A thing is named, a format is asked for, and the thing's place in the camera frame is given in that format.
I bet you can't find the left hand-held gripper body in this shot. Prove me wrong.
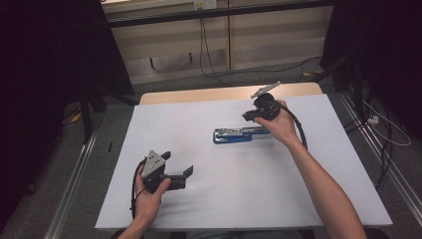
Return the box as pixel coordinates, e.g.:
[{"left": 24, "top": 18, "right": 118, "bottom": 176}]
[{"left": 141, "top": 149, "right": 187, "bottom": 194}]

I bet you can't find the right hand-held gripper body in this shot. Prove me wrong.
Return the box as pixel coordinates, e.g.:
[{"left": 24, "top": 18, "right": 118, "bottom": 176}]
[{"left": 251, "top": 81, "right": 283, "bottom": 121}]

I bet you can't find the blue stapler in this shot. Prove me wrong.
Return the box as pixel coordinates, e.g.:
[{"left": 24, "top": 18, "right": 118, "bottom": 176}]
[{"left": 212, "top": 125, "right": 272, "bottom": 145}]

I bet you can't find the person's right hand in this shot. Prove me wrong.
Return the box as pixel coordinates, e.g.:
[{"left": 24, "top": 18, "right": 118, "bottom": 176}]
[{"left": 254, "top": 100, "right": 300, "bottom": 148}]

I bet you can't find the person's left hand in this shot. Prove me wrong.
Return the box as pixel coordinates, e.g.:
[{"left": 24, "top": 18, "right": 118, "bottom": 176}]
[{"left": 133, "top": 175, "right": 172, "bottom": 224}]

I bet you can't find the white table cover sheet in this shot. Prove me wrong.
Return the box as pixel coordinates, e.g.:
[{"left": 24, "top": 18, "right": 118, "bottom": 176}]
[{"left": 95, "top": 94, "right": 393, "bottom": 231}]

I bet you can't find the wooden table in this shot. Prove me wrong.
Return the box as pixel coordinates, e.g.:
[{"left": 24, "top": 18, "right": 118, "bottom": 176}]
[{"left": 138, "top": 82, "right": 323, "bottom": 106}]

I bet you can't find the black metal stand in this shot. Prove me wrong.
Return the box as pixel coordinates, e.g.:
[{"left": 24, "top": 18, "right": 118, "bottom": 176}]
[{"left": 79, "top": 85, "right": 107, "bottom": 144}]

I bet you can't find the black horizontal bar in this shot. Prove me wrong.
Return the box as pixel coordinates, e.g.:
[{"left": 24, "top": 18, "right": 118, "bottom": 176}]
[{"left": 107, "top": 0, "right": 334, "bottom": 29}]

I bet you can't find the black curtain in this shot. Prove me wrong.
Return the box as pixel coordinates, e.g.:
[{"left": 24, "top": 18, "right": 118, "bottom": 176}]
[
  {"left": 0, "top": 0, "right": 135, "bottom": 230},
  {"left": 321, "top": 0, "right": 422, "bottom": 140}
]

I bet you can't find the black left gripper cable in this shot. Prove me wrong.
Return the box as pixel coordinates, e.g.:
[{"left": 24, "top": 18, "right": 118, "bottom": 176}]
[{"left": 129, "top": 158, "right": 147, "bottom": 220}]

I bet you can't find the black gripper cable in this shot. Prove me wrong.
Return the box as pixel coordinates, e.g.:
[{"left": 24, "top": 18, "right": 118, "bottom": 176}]
[
  {"left": 129, "top": 158, "right": 147, "bottom": 220},
  {"left": 270, "top": 101, "right": 309, "bottom": 150}
]

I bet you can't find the black wall cable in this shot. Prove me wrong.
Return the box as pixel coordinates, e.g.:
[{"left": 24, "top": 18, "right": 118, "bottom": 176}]
[
  {"left": 198, "top": 8, "right": 230, "bottom": 86},
  {"left": 202, "top": 8, "right": 323, "bottom": 79}
]

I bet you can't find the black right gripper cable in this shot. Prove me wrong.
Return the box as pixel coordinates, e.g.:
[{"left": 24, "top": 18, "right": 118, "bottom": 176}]
[{"left": 270, "top": 101, "right": 309, "bottom": 150}]

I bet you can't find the aluminium floor rail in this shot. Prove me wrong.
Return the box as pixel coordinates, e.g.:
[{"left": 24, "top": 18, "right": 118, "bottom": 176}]
[
  {"left": 337, "top": 93, "right": 422, "bottom": 217},
  {"left": 44, "top": 128, "right": 101, "bottom": 239}
]

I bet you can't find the white wall socket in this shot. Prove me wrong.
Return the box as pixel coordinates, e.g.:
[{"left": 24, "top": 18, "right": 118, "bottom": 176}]
[{"left": 193, "top": 0, "right": 217, "bottom": 10}]

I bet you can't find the black floor cable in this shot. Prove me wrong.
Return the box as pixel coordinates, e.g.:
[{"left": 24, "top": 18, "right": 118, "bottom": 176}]
[{"left": 342, "top": 109, "right": 396, "bottom": 187}]

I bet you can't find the white floor cable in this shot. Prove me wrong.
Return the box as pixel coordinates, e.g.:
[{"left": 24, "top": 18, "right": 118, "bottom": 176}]
[{"left": 362, "top": 99, "right": 412, "bottom": 147}]

